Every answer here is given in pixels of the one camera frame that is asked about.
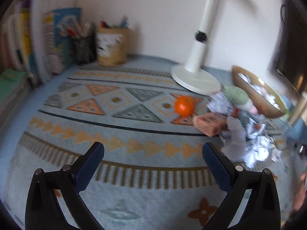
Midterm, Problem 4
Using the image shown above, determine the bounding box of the paper ball pile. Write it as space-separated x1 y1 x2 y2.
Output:
207 92 282 168

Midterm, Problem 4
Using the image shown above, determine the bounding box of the orange cardboard box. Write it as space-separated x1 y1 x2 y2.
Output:
192 113 228 137

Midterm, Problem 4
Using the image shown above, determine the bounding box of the pastel plush toy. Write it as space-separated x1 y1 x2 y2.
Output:
224 86 258 115

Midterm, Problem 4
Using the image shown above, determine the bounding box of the orange tangerine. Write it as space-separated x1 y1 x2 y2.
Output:
174 96 196 117

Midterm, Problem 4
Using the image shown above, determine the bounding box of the amber ribbed glass bowl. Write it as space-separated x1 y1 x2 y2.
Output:
232 65 286 118

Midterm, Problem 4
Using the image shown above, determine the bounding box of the patterned woven table mat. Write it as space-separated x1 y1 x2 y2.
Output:
1 64 226 229

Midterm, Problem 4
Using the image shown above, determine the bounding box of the crumpled paper in bowl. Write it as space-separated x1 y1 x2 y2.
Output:
238 73 280 110

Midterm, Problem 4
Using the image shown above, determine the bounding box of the green flat book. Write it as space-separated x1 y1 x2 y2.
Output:
1 69 31 129

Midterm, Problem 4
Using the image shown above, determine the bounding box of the black monitor screen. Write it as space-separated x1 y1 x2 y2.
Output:
274 0 306 93

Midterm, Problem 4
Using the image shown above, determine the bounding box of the white desk lamp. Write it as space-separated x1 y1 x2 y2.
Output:
171 0 221 96

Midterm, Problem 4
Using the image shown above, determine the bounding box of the black mesh pen cup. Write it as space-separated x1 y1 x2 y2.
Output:
70 22 97 65

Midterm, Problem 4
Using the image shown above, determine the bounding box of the upright books stack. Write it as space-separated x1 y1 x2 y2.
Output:
7 0 81 84

